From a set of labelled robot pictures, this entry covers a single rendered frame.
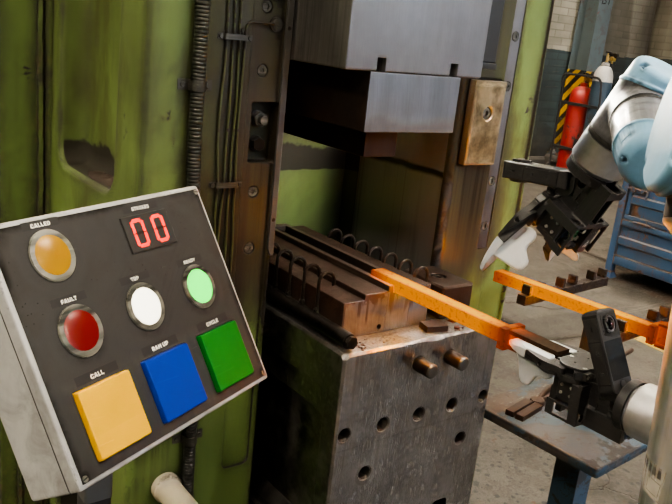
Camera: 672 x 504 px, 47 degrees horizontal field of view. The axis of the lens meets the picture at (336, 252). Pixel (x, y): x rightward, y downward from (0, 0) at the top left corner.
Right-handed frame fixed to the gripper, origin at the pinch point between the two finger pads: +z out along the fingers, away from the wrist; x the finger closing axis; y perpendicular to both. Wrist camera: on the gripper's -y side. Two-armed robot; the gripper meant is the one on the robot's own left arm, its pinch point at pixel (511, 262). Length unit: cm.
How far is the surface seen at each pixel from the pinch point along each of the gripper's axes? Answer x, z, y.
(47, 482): -69, 13, 9
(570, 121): 621, 248, -382
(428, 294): -1.0, 16.3, -8.9
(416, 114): -1.4, -5.8, -29.5
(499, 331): -2.2, 8.4, 6.2
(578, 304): 34.9, 18.6, -2.2
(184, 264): -47.6, 5.3, -11.8
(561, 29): 682, 200, -498
